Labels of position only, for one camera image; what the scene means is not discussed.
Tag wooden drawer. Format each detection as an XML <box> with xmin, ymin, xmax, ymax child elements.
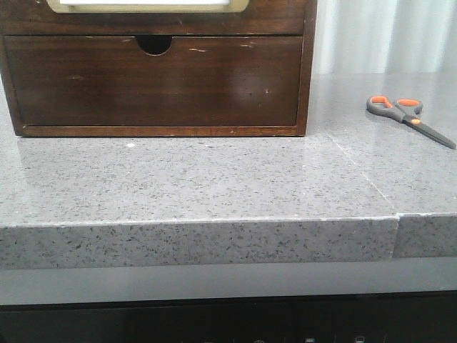
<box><xmin>1</xmin><ymin>1</ymin><xmax>316</xmax><ymax>35</ymax></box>
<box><xmin>5</xmin><ymin>36</ymin><xmax>301</xmax><ymax>126</ymax></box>

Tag grey orange scissors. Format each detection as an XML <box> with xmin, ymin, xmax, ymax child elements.
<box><xmin>366</xmin><ymin>96</ymin><xmax>456</xmax><ymax>149</ymax></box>

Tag dark wooden drawer cabinet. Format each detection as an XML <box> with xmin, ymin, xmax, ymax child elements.
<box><xmin>1</xmin><ymin>1</ymin><xmax>317</xmax><ymax>137</ymax></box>

